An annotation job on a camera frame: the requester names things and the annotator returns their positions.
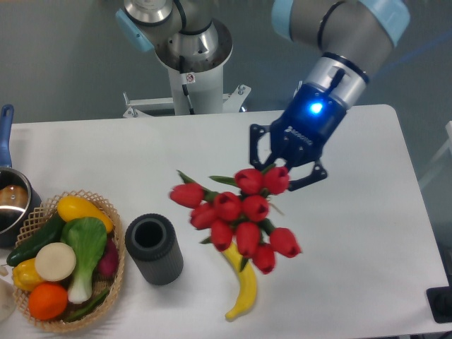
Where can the purple sweet potato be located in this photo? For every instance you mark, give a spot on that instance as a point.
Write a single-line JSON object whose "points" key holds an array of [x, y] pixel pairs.
{"points": [[109, 262]]}

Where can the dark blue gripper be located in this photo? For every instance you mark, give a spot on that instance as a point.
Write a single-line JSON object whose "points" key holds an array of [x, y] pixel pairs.
{"points": [[299, 134]]}

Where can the white plate edge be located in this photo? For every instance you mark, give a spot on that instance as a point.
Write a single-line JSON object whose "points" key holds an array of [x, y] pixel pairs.
{"points": [[8, 305]]}

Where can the green bok choy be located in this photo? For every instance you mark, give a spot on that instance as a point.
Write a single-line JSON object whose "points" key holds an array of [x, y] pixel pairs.
{"points": [[87, 237]]}

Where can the green chili pepper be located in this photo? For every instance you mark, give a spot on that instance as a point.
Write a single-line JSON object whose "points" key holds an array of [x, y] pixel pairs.
{"points": [[88, 308]]}

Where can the blue handled saucepan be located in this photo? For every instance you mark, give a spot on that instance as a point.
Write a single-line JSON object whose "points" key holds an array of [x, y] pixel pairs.
{"points": [[18, 198]]}

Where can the dark grey ribbed vase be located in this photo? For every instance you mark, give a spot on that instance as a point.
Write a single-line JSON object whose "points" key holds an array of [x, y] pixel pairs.
{"points": [[152, 243]]}

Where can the orange fruit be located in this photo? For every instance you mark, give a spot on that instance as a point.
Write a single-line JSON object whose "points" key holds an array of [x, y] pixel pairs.
{"points": [[47, 301]]}

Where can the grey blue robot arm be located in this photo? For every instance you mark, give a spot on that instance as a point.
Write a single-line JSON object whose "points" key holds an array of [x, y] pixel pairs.
{"points": [[354, 38]]}

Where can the dark green cucumber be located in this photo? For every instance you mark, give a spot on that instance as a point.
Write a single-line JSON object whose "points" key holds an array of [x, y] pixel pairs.
{"points": [[49, 233]]}

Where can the white round radish slice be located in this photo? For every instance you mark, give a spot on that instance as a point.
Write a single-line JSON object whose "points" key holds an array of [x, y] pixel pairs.
{"points": [[55, 262]]}

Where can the yellow squash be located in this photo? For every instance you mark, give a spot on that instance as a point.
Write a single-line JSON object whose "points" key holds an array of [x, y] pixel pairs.
{"points": [[73, 207]]}

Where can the yellow banana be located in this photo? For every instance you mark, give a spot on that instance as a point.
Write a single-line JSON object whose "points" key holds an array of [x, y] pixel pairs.
{"points": [[248, 287]]}

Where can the woven wicker basket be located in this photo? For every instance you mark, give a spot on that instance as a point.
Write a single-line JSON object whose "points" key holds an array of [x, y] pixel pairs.
{"points": [[101, 283]]}

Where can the white garlic piece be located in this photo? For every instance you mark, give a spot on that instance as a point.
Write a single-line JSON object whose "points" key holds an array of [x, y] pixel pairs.
{"points": [[3, 271]]}

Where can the black device at edge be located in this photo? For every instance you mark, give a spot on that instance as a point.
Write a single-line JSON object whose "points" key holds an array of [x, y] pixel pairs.
{"points": [[439, 299]]}

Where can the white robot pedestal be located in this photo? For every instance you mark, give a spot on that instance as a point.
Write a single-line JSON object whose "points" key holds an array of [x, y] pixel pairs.
{"points": [[194, 65]]}

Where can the red tulip bouquet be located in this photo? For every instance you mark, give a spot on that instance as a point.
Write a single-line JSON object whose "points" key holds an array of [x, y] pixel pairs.
{"points": [[242, 218]]}

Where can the yellow bell pepper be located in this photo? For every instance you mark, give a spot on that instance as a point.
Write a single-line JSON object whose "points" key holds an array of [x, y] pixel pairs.
{"points": [[25, 276]]}

